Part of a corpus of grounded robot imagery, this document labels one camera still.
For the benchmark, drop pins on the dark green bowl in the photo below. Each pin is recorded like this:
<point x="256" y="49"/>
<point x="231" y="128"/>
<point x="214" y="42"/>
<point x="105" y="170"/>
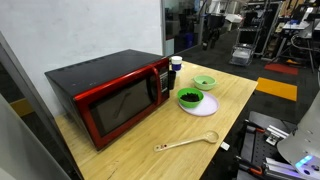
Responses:
<point x="182" y="100"/>

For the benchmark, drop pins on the toy strawberry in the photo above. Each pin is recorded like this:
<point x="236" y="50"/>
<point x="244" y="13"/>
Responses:
<point x="204" y="82"/>

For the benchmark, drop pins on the light green bowl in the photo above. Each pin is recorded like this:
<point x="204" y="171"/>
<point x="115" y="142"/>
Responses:
<point x="203" y="88"/>

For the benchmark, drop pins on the white round plate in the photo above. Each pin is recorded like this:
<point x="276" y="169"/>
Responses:
<point x="208" y="106"/>

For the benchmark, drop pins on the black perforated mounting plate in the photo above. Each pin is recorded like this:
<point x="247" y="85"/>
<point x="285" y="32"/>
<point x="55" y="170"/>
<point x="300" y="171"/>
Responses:
<point x="256" y="146"/>

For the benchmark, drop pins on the white paper cup blue band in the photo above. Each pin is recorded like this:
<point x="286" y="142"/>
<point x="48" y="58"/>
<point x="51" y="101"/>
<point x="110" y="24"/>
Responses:
<point x="176" y="61"/>

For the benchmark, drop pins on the blue bin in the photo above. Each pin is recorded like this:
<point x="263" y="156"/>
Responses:
<point x="189" y="40"/>

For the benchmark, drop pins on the red and black microwave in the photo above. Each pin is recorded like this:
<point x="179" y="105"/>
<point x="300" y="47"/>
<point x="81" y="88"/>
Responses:
<point x="100" y="76"/>

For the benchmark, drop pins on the small white block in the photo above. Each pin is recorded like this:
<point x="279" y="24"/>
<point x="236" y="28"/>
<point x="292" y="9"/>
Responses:
<point x="225" y="146"/>

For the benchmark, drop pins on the aluminium extrusion bar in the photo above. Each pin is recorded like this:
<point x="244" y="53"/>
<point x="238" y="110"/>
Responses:
<point x="276" y="165"/>
<point x="276" y="133"/>

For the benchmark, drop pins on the white workshop desk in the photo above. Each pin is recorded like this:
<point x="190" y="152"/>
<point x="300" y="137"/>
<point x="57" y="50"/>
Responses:
<point x="295" y="26"/>

